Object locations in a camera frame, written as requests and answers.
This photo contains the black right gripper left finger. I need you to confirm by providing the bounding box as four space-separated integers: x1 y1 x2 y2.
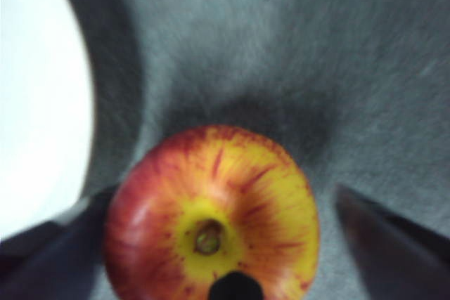
0 185 119 300

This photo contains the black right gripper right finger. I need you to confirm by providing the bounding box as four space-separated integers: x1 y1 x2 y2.
333 183 450 300

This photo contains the cream yellow plate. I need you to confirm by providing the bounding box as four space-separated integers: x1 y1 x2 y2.
0 0 96 242

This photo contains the red yellow apple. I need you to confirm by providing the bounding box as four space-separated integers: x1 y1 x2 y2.
103 124 321 300

